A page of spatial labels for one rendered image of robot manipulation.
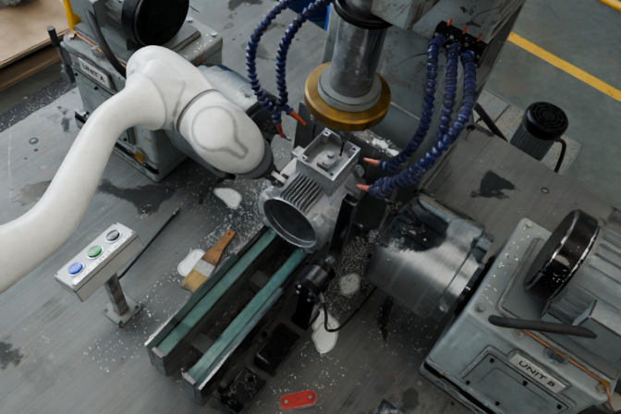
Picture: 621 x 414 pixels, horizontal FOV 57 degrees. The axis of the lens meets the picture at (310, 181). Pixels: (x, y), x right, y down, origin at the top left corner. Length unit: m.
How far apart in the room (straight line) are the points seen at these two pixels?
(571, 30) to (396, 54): 2.80
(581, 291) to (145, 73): 0.83
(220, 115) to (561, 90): 2.86
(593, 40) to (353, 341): 2.99
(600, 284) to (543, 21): 3.07
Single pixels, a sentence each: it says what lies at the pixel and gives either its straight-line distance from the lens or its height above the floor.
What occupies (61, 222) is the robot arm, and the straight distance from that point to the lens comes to 0.83.
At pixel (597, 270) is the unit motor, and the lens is 1.11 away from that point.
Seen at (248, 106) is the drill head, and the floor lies 1.16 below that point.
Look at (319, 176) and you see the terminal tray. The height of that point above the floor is 1.13.
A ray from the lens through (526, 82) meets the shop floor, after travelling 3.54.
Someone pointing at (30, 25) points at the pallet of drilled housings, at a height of 0.15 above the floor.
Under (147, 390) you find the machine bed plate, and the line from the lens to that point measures 1.44.
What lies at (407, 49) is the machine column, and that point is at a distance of 1.32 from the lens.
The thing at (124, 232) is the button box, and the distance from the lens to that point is 1.30.
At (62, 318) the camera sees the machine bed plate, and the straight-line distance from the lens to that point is 1.54.
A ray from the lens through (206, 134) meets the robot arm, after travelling 0.92.
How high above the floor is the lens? 2.17
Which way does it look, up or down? 54 degrees down
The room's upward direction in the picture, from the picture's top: 11 degrees clockwise
